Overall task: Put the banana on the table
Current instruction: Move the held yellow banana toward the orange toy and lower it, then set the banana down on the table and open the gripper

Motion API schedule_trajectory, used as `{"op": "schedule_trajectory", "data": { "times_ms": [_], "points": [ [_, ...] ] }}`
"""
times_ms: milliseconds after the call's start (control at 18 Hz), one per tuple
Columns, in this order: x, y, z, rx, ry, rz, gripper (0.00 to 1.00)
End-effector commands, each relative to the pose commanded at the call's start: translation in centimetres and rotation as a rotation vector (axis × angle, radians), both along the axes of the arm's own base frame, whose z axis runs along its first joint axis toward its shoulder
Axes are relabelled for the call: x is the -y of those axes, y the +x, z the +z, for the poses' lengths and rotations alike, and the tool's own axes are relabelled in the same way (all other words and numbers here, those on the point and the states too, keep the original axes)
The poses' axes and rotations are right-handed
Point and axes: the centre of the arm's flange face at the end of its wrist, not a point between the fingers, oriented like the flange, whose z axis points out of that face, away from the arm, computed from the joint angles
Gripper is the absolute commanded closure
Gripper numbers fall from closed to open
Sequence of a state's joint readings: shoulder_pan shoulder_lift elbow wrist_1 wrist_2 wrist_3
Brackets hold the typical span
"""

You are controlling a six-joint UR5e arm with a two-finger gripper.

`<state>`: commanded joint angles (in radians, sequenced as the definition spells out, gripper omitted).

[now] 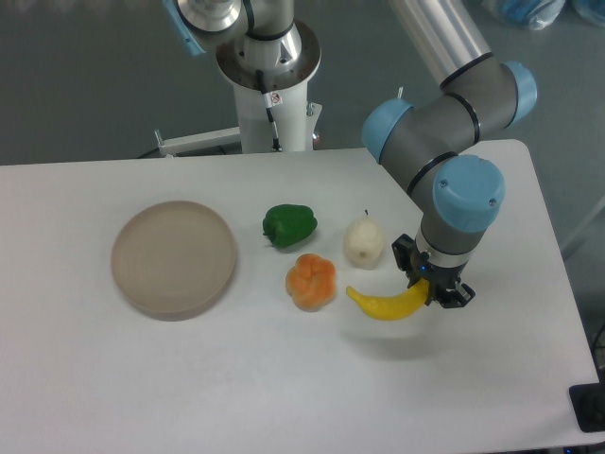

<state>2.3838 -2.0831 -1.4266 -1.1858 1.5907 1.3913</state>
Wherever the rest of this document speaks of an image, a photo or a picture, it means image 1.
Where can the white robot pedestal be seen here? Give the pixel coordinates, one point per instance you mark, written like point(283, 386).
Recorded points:
point(269, 80)

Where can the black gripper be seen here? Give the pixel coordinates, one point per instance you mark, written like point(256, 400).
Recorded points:
point(445, 286)

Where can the orange toy pumpkin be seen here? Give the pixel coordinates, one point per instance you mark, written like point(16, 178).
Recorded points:
point(311, 282)

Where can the white toy pear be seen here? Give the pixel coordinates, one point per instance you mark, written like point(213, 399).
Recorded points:
point(364, 242)

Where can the beige round plate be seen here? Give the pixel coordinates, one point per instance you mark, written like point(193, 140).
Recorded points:
point(174, 260)

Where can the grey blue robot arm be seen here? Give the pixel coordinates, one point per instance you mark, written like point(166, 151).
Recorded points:
point(426, 150)

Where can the green toy bell pepper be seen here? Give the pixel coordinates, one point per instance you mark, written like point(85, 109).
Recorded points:
point(285, 225)

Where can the blue plastic bag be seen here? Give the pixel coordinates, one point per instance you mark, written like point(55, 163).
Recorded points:
point(533, 15)

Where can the black device at table edge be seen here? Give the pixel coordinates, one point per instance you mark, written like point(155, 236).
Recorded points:
point(588, 405)

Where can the yellow toy banana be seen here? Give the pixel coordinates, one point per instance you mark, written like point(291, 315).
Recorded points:
point(392, 308)

